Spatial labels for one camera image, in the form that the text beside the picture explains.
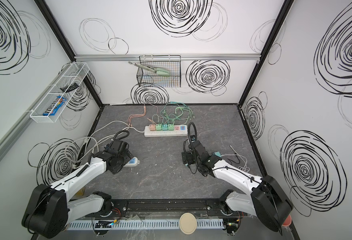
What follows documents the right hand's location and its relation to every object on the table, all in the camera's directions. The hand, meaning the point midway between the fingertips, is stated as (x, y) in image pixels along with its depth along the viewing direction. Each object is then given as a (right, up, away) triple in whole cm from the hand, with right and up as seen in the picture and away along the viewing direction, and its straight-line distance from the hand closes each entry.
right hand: (189, 151), depth 86 cm
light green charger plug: (-20, +14, +13) cm, 27 cm away
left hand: (-37, -5, +2) cm, 37 cm away
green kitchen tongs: (-19, +49, +6) cm, 53 cm away
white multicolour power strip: (-6, +11, +15) cm, 19 cm away
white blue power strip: (-33, -6, 0) cm, 34 cm away
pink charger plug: (-24, +13, +12) cm, 30 cm away
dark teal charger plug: (+18, -3, +5) cm, 19 cm away
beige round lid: (-2, -26, -21) cm, 34 cm away
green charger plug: (-12, +14, +12) cm, 22 cm away
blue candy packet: (-65, +26, -14) cm, 71 cm away
